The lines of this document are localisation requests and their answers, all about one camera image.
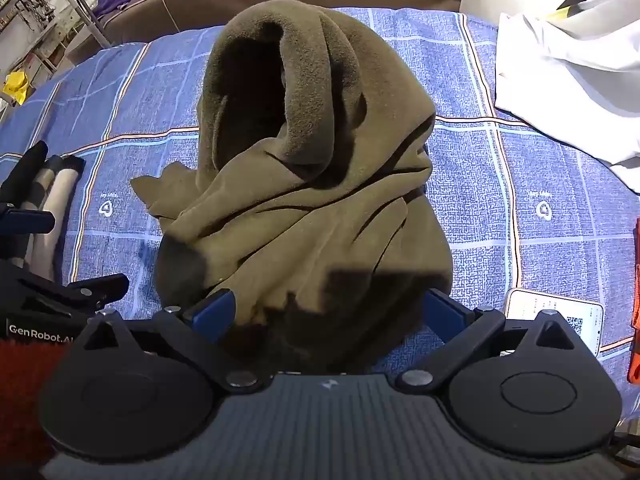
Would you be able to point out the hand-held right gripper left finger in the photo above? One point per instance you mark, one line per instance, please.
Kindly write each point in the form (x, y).
(214, 308)

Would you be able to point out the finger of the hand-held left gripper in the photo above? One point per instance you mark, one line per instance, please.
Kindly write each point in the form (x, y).
(97, 289)
(27, 221)

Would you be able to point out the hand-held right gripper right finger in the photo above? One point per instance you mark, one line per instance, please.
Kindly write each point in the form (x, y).
(442, 310)

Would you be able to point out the olive green shirt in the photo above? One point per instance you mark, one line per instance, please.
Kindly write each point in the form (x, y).
(310, 210)

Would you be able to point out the white garment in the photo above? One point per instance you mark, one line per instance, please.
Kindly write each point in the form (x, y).
(565, 85)

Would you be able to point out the striped black grey cloth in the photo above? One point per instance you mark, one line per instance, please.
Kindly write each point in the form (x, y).
(55, 195)

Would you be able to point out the red fuzzy cloth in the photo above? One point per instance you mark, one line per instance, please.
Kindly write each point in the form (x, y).
(25, 385)

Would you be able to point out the white smartphone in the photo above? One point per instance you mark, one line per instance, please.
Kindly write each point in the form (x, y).
(540, 315)

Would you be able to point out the blue plaid blanket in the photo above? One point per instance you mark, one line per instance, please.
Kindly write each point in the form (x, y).
(500, 210)

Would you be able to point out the yellow bag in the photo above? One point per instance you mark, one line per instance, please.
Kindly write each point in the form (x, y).
(17, 87)

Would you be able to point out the orange cloth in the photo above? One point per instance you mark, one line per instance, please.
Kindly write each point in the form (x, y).
(636, 310)

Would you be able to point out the cluttered shelf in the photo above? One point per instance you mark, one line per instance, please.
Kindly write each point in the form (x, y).
(30, 10)

